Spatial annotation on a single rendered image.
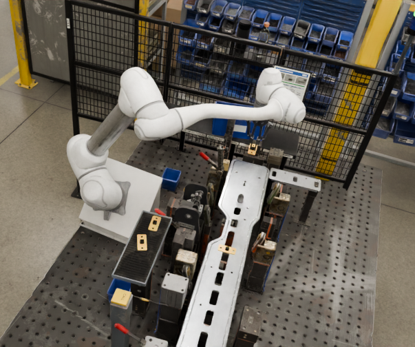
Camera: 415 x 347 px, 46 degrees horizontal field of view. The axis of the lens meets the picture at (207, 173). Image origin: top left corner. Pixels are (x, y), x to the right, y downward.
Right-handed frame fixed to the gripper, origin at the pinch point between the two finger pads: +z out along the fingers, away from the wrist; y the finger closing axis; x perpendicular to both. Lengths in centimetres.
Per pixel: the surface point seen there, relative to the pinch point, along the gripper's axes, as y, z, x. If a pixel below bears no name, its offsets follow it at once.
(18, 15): -229, 56, 174
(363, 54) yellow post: 45, -33, 57
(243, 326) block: 15, 26, -86
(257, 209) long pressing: 10.2, 28.7, -15.8
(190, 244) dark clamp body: -16, 25, -53
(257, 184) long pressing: 7.3, 28.6, 3.3
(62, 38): -188, 68, 172
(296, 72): 13, -15, 54
